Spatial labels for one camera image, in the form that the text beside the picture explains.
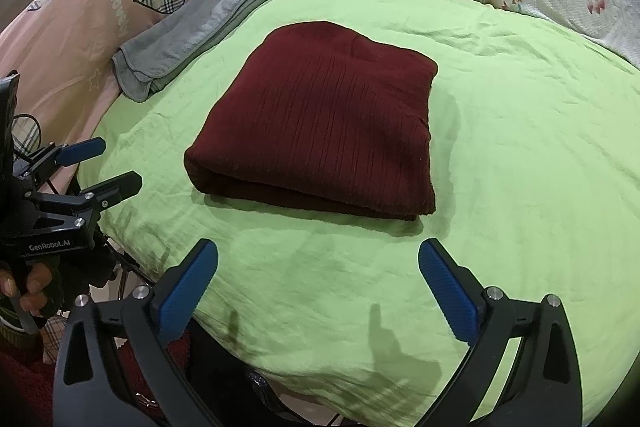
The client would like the person's left forearm red sleeve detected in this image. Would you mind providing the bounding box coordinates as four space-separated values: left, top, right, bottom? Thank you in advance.
0 307 56 427

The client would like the person's red fleece clothing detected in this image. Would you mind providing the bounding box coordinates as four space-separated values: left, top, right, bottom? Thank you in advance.
117 332 193 413

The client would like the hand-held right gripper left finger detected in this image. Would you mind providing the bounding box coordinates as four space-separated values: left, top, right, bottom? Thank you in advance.
52 238 219 427

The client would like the person's left hand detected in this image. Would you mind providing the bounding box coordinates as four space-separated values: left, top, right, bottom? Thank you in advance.
0 264 56 318

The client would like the light green bed sheet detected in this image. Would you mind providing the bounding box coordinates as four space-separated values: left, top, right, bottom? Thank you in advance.
75 0 640 427

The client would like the pink quilt with plaid hearts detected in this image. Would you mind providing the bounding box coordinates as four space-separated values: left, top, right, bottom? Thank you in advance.
0 0 226 198

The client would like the grey folded towel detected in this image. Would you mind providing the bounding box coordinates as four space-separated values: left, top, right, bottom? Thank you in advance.
111 0 285 102

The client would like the maroon knit sweater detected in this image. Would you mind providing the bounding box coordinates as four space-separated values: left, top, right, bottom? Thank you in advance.
184 21 439 222

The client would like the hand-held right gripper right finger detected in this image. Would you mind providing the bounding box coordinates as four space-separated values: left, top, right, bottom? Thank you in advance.
417 237 583 427

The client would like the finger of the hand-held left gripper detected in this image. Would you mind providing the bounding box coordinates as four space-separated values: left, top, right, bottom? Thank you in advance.
34 172 143 228
12 137 107 182

